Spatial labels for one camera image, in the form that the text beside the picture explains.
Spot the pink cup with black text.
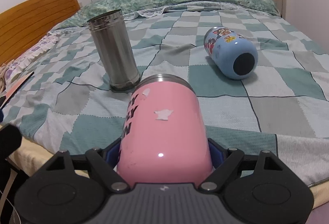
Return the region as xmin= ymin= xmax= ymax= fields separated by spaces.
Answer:
xmin=117 ymin=74 xmax=212 ymax=187

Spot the blue cartoon cup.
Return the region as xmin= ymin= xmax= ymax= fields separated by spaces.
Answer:
xmin=204 ymin=26 xmax=258 ymax=80

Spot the stainless steel tall cup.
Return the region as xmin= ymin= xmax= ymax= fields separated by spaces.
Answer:
xmin=88 ymin=9 xmax=140 ymax=91

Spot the pink notebook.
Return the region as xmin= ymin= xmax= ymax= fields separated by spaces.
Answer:
xmin=1 ymin=72 xmax=34 ymax=109

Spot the purple floral pillow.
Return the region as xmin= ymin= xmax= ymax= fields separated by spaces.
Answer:
xmin=1 ymin=32 xmax=60 ymax=91

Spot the wooden headboard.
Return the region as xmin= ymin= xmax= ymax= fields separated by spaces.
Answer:
xmin=0 ymin=0 xmax=80 ymax=64

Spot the green floral quilt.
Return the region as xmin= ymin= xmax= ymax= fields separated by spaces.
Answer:
xmin=58 ymin=0 xmax=280 ymax=28

